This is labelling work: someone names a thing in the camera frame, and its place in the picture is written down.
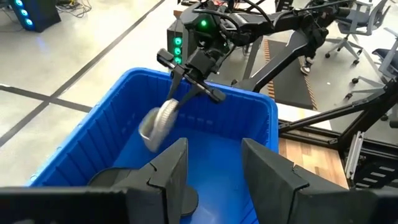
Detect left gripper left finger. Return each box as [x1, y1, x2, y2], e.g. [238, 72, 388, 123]
[0, 138, 190, 224]

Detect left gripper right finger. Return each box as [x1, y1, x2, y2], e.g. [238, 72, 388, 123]
[241, 138, 398, 224]

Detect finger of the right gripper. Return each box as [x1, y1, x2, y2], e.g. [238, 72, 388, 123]
[176, 83, 208, 110]
[167, 72, 186, 103]

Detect grey rubber slide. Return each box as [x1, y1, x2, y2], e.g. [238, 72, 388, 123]
[138, 98, 180, 153]

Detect black rubber slide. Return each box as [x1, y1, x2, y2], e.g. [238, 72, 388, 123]
[88, 167, 200, 217]

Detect blue plastic bin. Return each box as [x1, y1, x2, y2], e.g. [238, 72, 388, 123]
[27, 67, 280, 224]

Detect computer tower green lights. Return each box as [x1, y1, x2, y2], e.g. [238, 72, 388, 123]
[166, 17, 191, 67]

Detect silver metal bar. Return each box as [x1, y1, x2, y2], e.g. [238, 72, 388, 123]
[344, 130, 365, 182]

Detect dark floor mat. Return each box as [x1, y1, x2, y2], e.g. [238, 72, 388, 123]
[262, 37, 318, 110]

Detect black box white labels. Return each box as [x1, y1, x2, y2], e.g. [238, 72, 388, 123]
[353, 160, 398, 190]

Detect person's foot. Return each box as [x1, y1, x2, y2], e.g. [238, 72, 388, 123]
[299, 55, 315, 76]

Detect computer tower blue lights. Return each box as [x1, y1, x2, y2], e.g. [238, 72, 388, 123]
[8, 0, 62, 34]

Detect grey office chair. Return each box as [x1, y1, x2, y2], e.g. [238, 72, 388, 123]
[324, 0, 392, 67]
[344, 27, 398, 124]

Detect black aluminium table frame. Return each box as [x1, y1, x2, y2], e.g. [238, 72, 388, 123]
[277, 77, 398, 190]

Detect tangled floor cables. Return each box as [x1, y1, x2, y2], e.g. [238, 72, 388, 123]
[54, 0, 93, 19]

